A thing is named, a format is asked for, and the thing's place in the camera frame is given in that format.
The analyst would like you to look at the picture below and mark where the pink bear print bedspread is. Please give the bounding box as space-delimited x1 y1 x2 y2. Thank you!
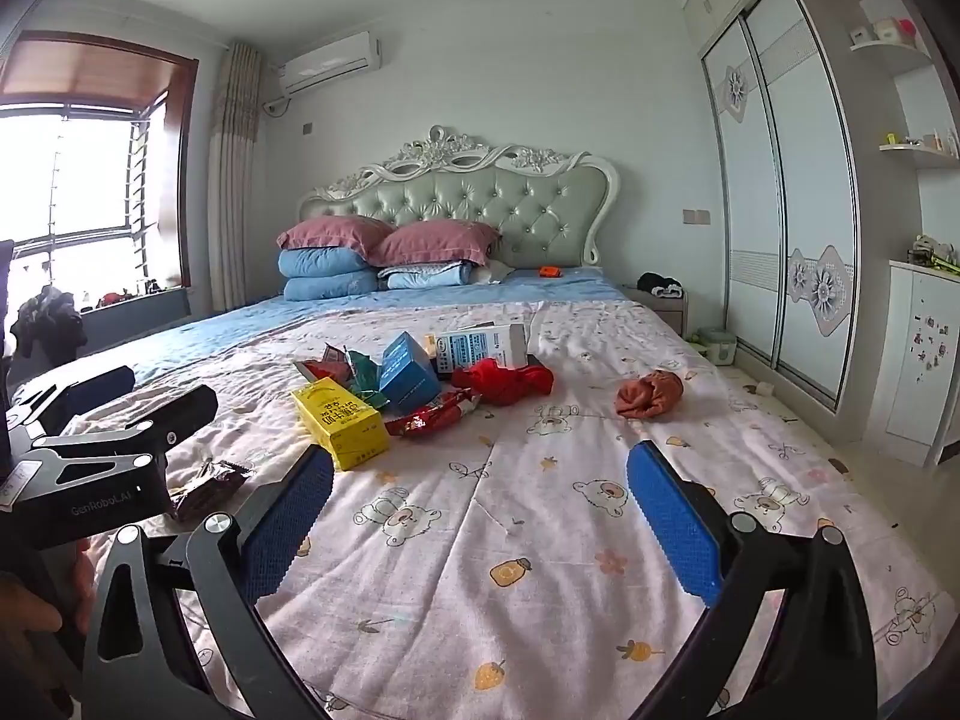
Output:
15 296 938 720

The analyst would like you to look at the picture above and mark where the tufted green bed headboard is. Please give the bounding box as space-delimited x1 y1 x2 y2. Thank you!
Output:
298 126 622 271

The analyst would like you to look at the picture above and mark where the grey nightstand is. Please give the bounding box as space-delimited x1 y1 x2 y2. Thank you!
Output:
622 285 689 338

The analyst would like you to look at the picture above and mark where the small red wrapper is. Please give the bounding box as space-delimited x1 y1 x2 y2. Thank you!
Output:
294 345 353 387

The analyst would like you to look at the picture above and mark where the white corner shelf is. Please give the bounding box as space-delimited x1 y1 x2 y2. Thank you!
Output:
879 141 960 170
849 41 931 76

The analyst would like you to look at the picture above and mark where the toy clutter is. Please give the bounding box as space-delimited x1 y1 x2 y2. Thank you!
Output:
907 234 959 269

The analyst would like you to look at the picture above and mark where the brown cloth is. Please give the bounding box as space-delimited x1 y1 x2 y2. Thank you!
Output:
615 369 685 419

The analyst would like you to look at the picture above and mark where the white carton box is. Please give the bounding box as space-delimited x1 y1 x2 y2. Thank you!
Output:
435 324 530 380

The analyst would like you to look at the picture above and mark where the blue box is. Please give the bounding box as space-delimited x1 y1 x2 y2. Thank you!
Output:
379 331 442 413

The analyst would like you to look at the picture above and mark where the folded grey blue blanket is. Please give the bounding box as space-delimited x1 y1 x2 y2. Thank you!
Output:
377 259 496 290

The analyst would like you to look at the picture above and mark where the dark clothes heap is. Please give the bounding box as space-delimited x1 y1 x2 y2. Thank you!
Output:
9 286 87 361

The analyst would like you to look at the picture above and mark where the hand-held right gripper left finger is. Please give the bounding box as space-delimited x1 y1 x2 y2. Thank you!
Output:
82 444 335 720

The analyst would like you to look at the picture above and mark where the green white storage box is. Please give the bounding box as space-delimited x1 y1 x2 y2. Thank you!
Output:
694 326 737 367

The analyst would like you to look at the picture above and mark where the white air conditioner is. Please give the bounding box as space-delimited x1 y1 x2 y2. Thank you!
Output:
276 31 383 97

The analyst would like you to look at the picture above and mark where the windowsill clutter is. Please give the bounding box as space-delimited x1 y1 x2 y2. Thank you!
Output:
81 277 185 310

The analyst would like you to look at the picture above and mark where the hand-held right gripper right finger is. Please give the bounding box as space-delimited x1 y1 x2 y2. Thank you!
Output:
628 441 878 720

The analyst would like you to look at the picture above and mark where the beige curtain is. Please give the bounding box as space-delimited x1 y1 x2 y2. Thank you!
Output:
208 41 263 312

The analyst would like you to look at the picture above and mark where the window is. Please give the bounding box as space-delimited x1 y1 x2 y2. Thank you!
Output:
0 30 200 308

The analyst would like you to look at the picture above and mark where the white cabinet with stickers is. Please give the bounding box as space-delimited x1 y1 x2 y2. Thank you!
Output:
885 259 960 466

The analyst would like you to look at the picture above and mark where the person's left hand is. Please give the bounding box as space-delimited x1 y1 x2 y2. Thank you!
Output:
0 546 97 647

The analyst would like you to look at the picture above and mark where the long red snack wrapper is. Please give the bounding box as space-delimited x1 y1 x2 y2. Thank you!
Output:
386 388 481 437

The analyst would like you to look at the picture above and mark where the yellow carton box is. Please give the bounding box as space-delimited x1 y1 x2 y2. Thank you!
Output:
291 380 391 472

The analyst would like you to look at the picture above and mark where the folded blue quilt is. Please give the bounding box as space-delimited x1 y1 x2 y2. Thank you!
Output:
283 271 383 302
277 246 372 280

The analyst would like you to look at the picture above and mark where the pink pillow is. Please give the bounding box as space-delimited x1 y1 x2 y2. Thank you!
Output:
367 221 502 269
276 214 395 260

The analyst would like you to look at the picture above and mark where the dark brown wrapper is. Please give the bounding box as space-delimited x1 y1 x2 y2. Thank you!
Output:
171 459 250 522

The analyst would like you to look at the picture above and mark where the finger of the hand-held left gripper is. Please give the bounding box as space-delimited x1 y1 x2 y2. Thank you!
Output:
30 385 219 485
13 365 137 437

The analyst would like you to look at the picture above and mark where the white sliding door wardrobe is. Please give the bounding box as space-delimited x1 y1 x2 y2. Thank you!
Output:
679 0 863 413

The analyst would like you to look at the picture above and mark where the red plastic bag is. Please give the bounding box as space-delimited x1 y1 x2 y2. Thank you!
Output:
450 358 556 406

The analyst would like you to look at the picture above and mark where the green wrapper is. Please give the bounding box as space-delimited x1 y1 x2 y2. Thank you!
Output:
346 351 391 410

